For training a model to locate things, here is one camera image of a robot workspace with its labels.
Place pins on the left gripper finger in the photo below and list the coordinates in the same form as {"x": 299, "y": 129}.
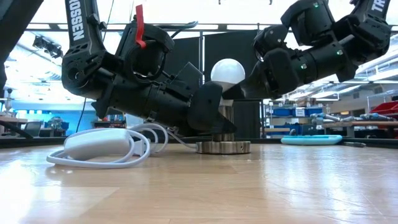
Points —
{"x": 206, "y": 109}
{"x": 188, "y": 76}

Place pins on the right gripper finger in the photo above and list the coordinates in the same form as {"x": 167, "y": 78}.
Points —
{"x": 281, "y": 74}
{"x": 270, "y": 39}

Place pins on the white light bulb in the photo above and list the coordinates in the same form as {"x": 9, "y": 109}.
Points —
{"x": 228, "y": 71}

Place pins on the brass lamp socket base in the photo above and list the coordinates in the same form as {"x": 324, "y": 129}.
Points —
{"x": 224, "y": 147}

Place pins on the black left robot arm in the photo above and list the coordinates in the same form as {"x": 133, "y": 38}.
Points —
{"x": 84, "y": 68}

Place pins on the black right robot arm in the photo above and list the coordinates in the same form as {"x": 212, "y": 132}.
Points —
{"x": 357, "y": 40}

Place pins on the blue storage bin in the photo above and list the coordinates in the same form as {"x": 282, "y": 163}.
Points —
{"x": 314, "y": 111}
{"x": 283, "y": 112}

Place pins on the black overhead rig beam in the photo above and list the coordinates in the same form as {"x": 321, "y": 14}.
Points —
{"x": 222, "y": 27}

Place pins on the teal tray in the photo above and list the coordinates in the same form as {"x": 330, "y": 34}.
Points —
{"x": 311, "y": 140}

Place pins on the wooden workbench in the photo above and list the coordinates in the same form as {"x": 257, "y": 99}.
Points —
{"x": 373, "y": 124}

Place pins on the red storage bin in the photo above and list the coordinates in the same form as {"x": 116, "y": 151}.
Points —
{"x": 387, "y": 109}

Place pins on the black ceiling-hung device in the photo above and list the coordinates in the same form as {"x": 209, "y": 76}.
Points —
{"x": 49, "y": 48}

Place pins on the grey office chair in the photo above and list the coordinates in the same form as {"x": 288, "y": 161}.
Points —
{"x": 32, "y": 128}

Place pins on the brown background table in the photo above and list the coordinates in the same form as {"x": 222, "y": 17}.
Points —
{"x": 12, "y": 119}

